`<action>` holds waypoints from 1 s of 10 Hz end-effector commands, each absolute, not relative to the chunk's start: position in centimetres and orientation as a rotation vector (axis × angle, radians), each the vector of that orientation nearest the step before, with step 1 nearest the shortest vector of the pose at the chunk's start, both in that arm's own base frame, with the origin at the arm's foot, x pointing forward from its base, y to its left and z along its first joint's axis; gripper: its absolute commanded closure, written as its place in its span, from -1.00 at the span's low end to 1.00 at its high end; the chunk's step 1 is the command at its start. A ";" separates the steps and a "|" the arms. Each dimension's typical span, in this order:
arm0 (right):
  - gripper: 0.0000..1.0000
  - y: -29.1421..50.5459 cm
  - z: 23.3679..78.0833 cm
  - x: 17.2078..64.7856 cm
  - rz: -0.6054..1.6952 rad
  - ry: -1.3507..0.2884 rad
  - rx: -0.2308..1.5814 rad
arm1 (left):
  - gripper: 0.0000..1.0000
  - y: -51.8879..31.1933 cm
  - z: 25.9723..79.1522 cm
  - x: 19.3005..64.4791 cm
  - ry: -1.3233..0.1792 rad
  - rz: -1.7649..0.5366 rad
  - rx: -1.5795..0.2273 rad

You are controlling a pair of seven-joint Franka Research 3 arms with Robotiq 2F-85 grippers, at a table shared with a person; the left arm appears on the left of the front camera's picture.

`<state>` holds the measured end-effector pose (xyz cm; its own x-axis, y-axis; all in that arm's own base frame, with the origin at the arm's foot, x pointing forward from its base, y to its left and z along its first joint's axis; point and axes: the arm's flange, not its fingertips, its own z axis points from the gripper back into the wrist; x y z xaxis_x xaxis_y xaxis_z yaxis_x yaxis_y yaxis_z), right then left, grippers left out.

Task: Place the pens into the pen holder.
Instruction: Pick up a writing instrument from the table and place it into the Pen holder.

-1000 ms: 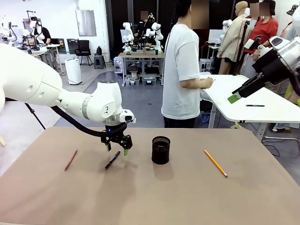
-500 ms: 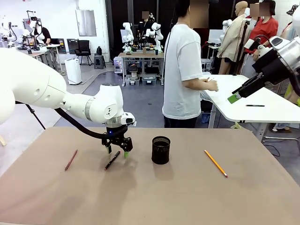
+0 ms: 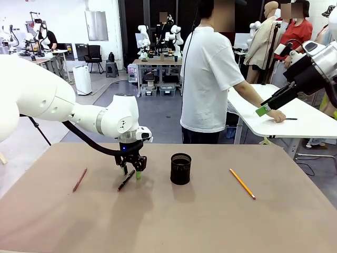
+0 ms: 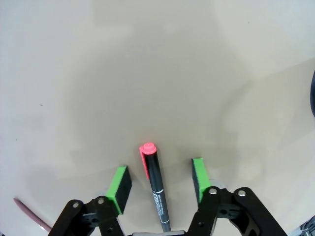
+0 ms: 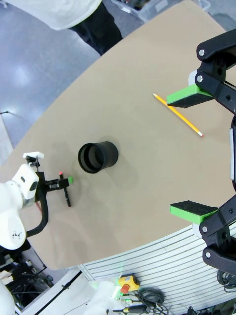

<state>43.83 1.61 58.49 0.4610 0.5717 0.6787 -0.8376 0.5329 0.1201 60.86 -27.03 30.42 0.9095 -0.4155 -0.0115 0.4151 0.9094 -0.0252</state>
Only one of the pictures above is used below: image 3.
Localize white lab worktable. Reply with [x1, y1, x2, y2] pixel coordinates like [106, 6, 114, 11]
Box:
[51, 49, 70, 80]

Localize white air purifier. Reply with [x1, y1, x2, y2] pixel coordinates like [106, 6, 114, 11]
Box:
[72, 65, 93, 96]

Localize mannequin in beige coat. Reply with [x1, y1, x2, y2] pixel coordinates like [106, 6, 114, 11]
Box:
[243, 1, 280, 85]

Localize person in red shirt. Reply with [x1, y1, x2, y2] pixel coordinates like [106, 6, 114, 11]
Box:
[273, 0, 314, 69]

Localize person's right hand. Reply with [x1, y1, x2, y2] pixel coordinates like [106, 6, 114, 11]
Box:
[268, 109, 287, 123]

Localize person in black T-shirt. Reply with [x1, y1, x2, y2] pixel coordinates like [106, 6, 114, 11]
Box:
[33, 17, 58, 52]

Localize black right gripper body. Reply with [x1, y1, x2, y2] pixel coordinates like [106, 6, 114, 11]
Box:
[283, 55, 330, 97]

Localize black left arm hose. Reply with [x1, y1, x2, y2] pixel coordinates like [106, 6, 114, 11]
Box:
[63, 120, 124, 159]

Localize red pencil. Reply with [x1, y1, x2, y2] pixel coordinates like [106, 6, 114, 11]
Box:
[72, 167, 88, 193]

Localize computer case with lights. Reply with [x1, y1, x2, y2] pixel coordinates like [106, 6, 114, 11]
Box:
[128, 65, 139, 84]

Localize black office chair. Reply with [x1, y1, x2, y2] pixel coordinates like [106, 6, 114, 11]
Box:
[83, 44, 105, 74]

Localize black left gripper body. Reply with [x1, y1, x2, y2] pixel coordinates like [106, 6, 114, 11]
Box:
[118, 141, 145, 162]

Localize thin black hanging cable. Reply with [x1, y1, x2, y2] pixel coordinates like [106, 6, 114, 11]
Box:
[180, 0, 200, 97]

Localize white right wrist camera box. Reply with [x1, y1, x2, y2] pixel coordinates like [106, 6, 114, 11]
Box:
[274, 43, 292, 56]

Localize black step stool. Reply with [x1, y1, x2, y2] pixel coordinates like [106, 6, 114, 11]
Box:
[105, 61, 120, 79]

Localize black pen red cap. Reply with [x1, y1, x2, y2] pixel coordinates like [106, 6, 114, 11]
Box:
[117, 169, 136, 192]

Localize black mesh pen holder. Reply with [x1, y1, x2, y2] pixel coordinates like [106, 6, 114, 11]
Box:
[170, 153, 192, 184]

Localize yellow pencil pink eraser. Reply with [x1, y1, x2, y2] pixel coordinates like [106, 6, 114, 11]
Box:
[229, 168, 257, 200]

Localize grey metal wall panel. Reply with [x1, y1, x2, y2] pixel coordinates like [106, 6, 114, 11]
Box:
[84, 10, 109, 42]

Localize person's right forearm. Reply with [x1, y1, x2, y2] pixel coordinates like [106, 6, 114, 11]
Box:
[231, 80, 273, 116]

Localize person in black clothes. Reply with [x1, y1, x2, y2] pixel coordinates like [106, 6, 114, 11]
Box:
[157, 12, 172, 52]

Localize grey storage bin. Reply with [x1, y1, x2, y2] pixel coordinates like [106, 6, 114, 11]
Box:
[159, 85, 176, 97]
[141, 85, 158, 98]

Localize wooden top lab table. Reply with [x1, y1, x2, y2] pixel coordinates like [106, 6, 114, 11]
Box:
[132, 58, 183, 87]

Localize black floor cable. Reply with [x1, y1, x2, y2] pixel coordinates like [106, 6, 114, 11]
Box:
[296, 154, 316, 177]

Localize person in white T-shirt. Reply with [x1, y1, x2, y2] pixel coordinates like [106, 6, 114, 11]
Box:
[180, 0, 253, 144]

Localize black tripod leg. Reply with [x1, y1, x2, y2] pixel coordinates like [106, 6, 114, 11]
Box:
[19, 113, 52, 147]

